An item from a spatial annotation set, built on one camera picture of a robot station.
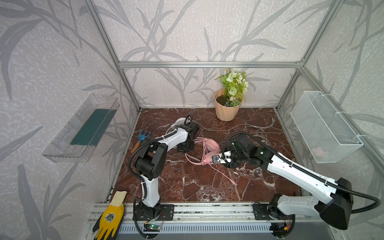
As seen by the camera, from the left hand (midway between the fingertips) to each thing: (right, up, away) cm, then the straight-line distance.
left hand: (189, 146), depth 94 cm
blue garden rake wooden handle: (-34, +5, +8) cm, 35 cm away
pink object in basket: (+66, +1, -21) cm, 69 cm away
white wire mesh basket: (+61, +10, -33) cm, 70 cm away
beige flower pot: (+23, +22, +8) cm, 33 cm away
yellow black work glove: (-35, -32, -26) cm, 55 cm away
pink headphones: (+13, 0, -5) cm, 14 cm away
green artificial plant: (+29, +38, -3) cm, 48 cm away
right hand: (+19, +2, -17) cm, 26 cm away
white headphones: (-7, +16, +7) cm, 19 cm away
